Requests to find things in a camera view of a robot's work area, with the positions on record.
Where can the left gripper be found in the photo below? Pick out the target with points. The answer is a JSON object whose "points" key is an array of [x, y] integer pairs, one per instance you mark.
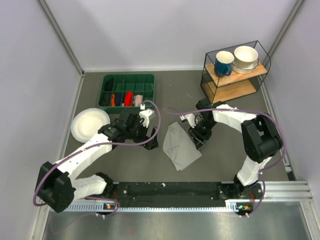
{"points": [[145, 138]]}

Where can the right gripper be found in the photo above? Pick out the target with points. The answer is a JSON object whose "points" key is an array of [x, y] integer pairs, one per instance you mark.
{"points": [[199, 138]]}

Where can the white underwear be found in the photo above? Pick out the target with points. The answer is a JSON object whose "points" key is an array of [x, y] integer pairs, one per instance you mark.
{"points": [[179, 147]]}

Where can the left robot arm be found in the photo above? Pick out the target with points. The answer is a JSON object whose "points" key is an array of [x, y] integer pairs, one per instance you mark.
{"points": [[58, 184]]}

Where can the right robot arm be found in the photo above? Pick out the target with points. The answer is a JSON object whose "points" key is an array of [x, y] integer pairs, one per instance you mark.
{"points": [[260, 136]]}

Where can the pink rolled garment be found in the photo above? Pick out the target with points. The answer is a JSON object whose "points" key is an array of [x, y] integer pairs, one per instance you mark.
{"points": [[137, 100]]}

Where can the red rolled garment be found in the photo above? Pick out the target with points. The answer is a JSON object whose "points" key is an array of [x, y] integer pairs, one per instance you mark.
{"points": [[128, 99]]}

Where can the orange and blue rolled garment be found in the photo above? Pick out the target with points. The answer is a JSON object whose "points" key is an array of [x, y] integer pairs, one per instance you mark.
{"points": [[116, 99]]}

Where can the green compartment organizer box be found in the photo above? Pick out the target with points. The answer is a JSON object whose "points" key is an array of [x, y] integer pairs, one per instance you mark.
{"points": [[118, 91]]}

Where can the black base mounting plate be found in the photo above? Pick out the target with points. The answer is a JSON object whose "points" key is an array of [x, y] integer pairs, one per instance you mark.
{"points": [[182, 194]]}

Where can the white paper plate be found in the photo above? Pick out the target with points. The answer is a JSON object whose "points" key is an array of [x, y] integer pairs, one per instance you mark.
{"points": [[87, 123]]}

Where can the blue mug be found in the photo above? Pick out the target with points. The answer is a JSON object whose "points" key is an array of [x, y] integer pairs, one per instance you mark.
{"points": [[223, 63]]}

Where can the white bowl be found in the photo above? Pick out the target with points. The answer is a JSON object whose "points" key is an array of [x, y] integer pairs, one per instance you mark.
{"points": [[245, 59]]}

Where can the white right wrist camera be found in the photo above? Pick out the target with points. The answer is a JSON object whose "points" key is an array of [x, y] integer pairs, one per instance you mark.
{"points": [[190, 118]]}

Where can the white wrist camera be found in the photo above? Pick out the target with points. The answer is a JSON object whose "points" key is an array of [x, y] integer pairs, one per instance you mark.
{"points": [[146, 114], [190, 118]]}

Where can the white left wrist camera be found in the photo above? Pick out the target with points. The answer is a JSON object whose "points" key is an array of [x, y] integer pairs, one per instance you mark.
{"points": [[146, 114]]}

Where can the black wire wooden shelf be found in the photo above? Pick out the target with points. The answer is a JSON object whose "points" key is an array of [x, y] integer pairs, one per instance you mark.
{"points": [[236, 85]]}

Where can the white cable duct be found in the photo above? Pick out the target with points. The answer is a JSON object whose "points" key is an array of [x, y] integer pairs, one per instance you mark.
{"points": [[99, 206]]}

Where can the aluminium frame rail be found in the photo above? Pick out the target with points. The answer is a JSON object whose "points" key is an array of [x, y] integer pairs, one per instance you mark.
{"points": [[290, 191]]}

